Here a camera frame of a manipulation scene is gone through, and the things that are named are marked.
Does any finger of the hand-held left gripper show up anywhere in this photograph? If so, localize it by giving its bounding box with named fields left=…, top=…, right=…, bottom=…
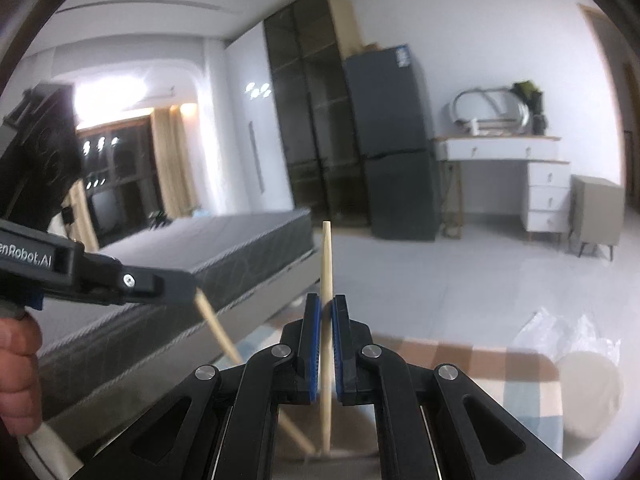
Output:
left=82, top=252, right=199, bottom=307

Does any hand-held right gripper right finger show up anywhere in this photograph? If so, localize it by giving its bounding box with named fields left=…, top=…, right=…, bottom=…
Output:
left=331, top=294, right=586, bottom=480

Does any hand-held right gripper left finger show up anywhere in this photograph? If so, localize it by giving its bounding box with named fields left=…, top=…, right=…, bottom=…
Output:
left=80, top=294, right=323, bottom=480

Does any wooden chopstick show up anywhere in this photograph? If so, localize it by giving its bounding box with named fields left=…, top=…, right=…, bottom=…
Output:
left=320, top=221, right=335, bottom=456
left=195, top=287, right=317, bottom=457

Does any person's left hand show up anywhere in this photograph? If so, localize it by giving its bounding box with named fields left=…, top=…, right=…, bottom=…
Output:
left=0, top=317, right=44, bottom=437

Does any grey mattress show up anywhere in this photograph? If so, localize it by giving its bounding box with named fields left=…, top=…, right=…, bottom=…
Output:
left=37, top=207, right=316, bottom=361

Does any dark window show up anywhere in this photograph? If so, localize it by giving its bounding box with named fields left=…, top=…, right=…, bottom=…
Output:
left=75, top=115, right=166, bottom=250

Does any beige curtain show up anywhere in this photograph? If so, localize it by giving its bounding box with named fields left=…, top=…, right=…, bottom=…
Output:
left=150, top=105, right=199, bottom=218

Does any checkered tablecloth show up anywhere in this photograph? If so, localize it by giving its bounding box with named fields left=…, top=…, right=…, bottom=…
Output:
left=235, top=324, right=566, bottom=461

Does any white wardrobe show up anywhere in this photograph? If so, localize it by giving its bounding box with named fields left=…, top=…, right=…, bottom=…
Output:
left=225, top=22, right=296, bottom=217

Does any clear plastic bag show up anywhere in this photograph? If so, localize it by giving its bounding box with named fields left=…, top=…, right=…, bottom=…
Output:
left=512, top=307, right=622, bottom=361

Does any dark grey refrigerator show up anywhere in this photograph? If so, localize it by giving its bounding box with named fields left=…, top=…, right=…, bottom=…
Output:
left=344, top=44, right=443, bottom=242

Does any dark glass door cabinet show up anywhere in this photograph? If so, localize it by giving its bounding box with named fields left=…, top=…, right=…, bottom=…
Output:
left=263, top=0, right=371, bottom=228

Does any white round stool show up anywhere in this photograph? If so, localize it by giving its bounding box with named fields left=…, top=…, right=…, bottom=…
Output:
left=555, top=351, right=624, bottom=441

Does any white vanity desk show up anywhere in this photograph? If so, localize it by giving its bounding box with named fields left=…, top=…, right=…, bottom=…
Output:
left=434, top=135, right=573, bottom=246

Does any beige nightstand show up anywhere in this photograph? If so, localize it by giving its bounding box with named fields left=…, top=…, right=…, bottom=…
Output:
left=567, top=175, right=626, bottom=262

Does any oval vanity mirror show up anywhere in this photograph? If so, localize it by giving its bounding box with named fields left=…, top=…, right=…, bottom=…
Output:
left=447, top=86, right=533, bottom=136

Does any potted green plant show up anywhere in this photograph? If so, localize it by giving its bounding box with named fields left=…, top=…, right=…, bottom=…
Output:
left=511, top=80, right=548, bottom=135

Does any light grey bed frame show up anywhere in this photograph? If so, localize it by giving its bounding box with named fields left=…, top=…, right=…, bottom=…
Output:
left=42, top=252, right=322, bottom=423

